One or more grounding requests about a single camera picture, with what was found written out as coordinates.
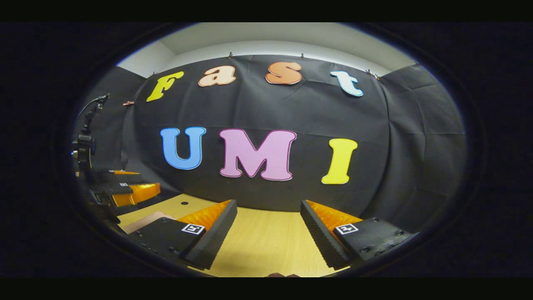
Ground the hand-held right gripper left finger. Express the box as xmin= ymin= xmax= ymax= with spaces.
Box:
xmin=128 ymin=199 xmax=238 ymax=270

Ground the pink suitcase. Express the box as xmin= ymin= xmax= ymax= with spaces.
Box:
xmin=120 ymin=211 xmax=178 ymax=235

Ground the black backdrop cloth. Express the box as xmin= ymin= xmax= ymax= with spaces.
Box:
xmin=73 ymin=54 xmax=469 ymax=232

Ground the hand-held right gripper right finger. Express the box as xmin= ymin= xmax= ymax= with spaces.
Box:
xmin=300 ymin=200 xmax=420 ymax=270

